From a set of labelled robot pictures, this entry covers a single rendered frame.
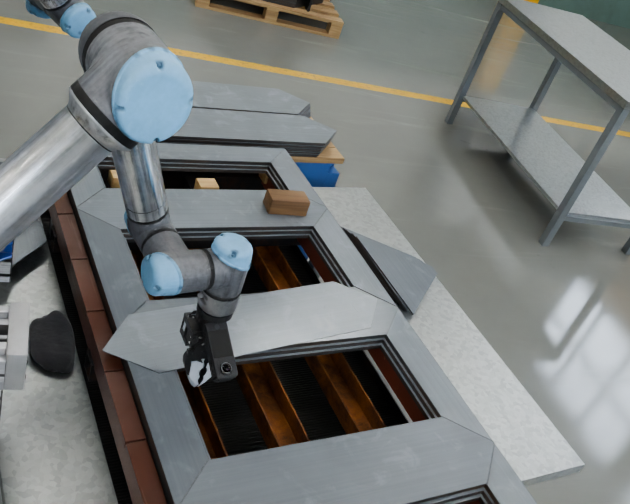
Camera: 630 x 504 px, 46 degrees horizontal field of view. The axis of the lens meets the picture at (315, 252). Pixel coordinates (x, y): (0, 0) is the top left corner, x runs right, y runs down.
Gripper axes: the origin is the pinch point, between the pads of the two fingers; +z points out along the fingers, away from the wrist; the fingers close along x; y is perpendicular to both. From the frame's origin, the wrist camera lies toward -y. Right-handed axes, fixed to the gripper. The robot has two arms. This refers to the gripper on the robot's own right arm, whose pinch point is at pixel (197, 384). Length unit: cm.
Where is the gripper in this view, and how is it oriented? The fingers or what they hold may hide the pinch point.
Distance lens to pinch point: 155.1
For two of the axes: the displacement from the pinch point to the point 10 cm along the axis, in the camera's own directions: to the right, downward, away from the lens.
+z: -3.0, 7.8, 5.6
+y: -4.1, -6.3, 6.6
